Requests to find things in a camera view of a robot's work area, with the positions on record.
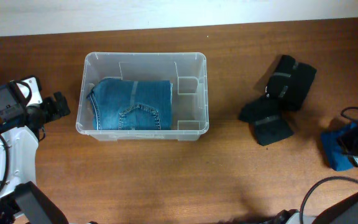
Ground blue shirt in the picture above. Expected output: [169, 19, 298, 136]
[321, 123, 356, 172]

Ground dark blue jeans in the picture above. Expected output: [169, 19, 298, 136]
[87, 78, 173, 131]

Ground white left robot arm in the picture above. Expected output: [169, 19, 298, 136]
[0, 77, 70, 223]

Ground black folded garment upper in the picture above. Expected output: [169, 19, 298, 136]
[265, 55, 317, 111]

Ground black folded garment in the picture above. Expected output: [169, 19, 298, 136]
[265, 55, 317, 111]
[239, 96, 294, 146]

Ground black folded garment lower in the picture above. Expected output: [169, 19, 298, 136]
[239, 96, 294, 146]

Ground clear plastic storage bin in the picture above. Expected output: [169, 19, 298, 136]
[76, 52, 209, 141]

